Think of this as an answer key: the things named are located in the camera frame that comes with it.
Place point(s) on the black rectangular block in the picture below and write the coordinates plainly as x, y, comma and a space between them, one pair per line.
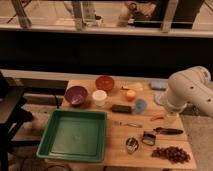
121, 109

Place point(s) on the square metal cookie cutter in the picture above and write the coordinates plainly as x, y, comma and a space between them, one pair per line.
149, 138

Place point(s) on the blue sponge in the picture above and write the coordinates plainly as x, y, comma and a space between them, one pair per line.
161, 86

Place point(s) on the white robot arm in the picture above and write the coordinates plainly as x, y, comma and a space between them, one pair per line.
190, 85

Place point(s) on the metal fork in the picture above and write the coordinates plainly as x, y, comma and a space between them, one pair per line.
128, 124

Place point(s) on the orange round fruit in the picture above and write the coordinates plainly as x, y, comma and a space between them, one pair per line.
130, 95

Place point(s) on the orange carrot toy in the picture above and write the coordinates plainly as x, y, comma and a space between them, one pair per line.
157, 117

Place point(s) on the purple bowl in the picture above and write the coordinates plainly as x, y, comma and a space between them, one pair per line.
76, 95

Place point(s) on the green plastic tray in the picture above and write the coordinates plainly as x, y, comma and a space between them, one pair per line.
74, 135

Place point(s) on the red bowl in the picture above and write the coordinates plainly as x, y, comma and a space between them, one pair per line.
105, 83

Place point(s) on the white round container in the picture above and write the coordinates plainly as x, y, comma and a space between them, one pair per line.
99, 97

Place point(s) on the black chair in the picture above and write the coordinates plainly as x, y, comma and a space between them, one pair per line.
12, 117

